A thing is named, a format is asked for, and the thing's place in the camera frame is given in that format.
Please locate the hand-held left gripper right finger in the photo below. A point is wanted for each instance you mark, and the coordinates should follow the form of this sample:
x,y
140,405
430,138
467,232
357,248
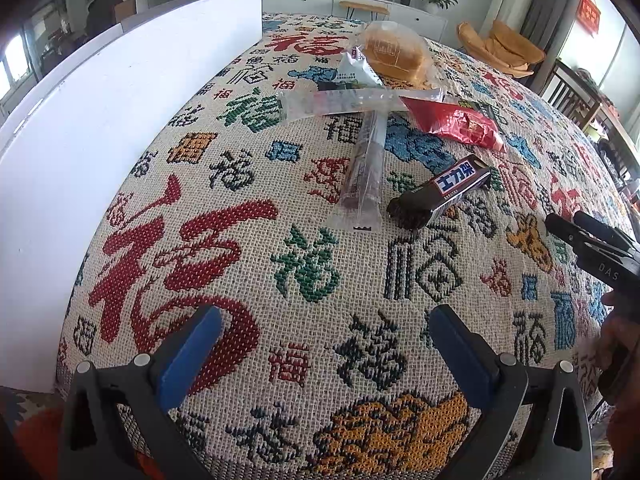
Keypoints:
x,y
460,355

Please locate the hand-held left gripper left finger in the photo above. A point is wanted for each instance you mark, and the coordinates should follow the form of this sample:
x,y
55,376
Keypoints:
x,y
192,355

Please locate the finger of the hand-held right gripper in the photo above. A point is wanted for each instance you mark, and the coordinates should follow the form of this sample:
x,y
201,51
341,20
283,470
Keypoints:
x,y
575,237
600,227

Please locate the dark chocolate bar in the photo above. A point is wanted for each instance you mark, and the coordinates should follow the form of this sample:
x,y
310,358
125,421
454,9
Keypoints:
x,y
445,190

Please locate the red snack packet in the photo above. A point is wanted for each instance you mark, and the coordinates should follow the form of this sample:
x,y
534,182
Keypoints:
x,y
460,125

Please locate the clear sausage stick packet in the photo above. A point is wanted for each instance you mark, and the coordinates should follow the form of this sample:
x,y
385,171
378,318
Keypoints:
x,y
360,180

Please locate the white and blue snack packet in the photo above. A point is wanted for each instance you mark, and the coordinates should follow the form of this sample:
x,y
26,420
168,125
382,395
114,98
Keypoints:
x,y
350,72

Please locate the long clear snack packet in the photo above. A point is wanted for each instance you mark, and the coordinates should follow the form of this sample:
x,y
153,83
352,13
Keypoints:
x,y
325,102

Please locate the person's right hand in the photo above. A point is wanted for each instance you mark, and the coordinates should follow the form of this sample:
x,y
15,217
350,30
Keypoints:
x,y
617,330

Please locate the wooden side table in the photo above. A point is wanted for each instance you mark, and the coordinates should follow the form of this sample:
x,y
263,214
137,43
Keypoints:
x,y
617,140

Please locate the patterned woven tablecloth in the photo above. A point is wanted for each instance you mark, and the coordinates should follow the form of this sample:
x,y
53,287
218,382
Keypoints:
x,y
300,285

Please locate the dark wooden chair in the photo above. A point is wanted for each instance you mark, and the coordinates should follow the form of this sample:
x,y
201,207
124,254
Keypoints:
x,y
570,95

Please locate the patterned floor rug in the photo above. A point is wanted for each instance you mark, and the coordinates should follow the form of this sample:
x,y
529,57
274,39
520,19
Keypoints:
x,y
30,435

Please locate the orange lounge chair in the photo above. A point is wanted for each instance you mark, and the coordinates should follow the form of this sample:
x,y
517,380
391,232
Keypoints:
x,y
505,47

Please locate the grey curtain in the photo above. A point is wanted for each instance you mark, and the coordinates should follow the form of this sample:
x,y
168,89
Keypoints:
x,y
547,5

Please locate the white board panel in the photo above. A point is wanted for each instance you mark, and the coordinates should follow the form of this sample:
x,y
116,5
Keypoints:
x,y
100,135

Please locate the bread loaf in clear bag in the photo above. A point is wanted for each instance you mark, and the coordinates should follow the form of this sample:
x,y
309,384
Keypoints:
x,y
395,55

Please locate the wooden stool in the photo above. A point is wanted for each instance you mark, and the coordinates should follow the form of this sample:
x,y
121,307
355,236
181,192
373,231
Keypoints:
x,y
364,8

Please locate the white low cabinet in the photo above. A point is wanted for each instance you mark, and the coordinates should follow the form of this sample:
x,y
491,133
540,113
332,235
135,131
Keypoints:
x,y
320,2

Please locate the black jacket on chair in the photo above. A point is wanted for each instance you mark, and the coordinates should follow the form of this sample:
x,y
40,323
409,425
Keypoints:
x,y
102,15

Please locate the red wall hanging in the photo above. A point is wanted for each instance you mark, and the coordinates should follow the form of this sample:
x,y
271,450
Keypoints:
x,y
589,14

